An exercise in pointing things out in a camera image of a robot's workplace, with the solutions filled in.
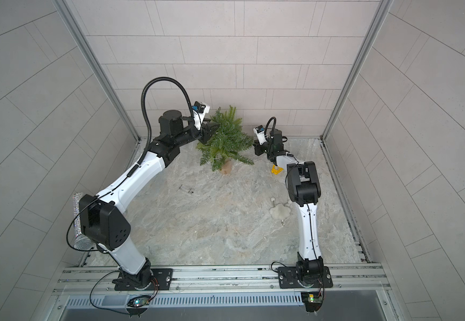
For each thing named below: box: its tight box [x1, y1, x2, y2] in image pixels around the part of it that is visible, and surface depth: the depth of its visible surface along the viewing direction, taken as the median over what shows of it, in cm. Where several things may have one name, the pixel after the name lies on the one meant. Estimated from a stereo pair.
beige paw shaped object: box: [269, 203, 292, 221], surface depth 88 cm
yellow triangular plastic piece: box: [271, 164, 284, 175], surface depth 104 cm
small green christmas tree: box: [196, 105, 255, 175], surface depth 84 cm
